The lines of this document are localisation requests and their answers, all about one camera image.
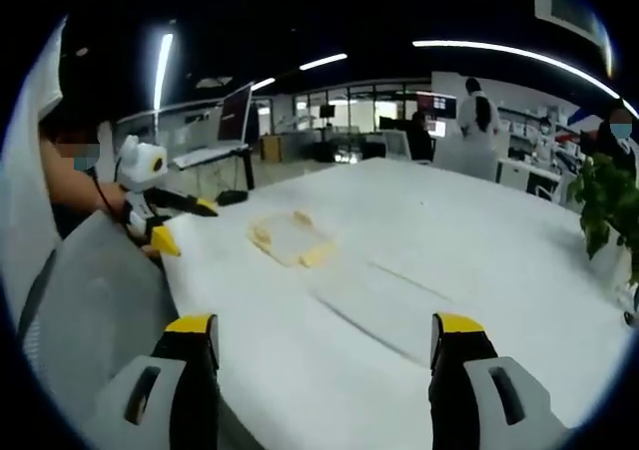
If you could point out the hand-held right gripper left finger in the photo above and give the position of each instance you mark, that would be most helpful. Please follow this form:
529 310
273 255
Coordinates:
165 400

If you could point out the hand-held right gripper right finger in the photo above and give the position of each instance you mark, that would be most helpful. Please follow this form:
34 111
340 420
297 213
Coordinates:
464 400

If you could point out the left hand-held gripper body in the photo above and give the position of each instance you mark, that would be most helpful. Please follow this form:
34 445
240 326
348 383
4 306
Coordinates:
140 170

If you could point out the beige plastic buckle part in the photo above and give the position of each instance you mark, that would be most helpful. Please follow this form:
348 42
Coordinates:
317 256
262 238

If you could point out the small black device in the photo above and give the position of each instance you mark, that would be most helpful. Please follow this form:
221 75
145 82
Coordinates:
232 197

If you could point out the white side desk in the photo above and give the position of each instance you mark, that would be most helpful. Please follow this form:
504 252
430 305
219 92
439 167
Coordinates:
209 156

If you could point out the grey office chair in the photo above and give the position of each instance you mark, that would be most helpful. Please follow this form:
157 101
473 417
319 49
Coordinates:
100 290

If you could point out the computer monitor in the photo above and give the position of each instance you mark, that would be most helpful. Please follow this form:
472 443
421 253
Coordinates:
234 116

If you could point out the cardboard box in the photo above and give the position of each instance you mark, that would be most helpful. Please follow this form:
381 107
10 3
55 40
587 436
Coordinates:
271 148

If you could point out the ceiling strip light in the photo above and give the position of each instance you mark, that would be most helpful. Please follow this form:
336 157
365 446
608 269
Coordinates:
514 53
323 61
162 71
263 84

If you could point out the green potted plant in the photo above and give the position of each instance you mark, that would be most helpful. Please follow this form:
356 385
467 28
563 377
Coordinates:
606 195

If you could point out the ceiling vent panel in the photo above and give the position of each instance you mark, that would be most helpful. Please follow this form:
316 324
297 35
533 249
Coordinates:
566 1

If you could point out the wall screen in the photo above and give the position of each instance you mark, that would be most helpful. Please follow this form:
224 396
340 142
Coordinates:
437 106

